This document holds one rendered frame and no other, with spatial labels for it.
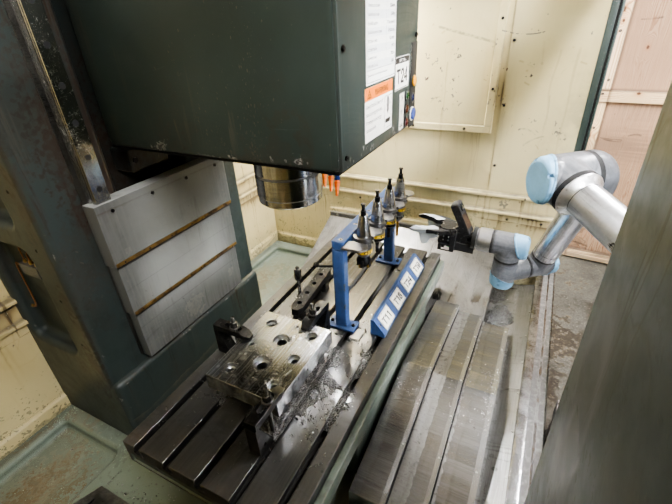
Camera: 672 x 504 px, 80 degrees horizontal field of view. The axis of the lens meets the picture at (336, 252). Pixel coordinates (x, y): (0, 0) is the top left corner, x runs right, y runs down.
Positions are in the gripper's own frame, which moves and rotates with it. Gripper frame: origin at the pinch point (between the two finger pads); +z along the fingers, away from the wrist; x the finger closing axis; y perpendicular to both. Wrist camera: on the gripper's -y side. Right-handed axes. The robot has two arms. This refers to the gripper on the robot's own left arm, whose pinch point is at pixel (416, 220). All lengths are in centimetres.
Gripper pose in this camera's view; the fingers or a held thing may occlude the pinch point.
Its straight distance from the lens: 138.1
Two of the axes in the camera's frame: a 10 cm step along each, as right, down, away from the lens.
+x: 4.5, -4.7, 7.6
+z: -8.9, -2.2, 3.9
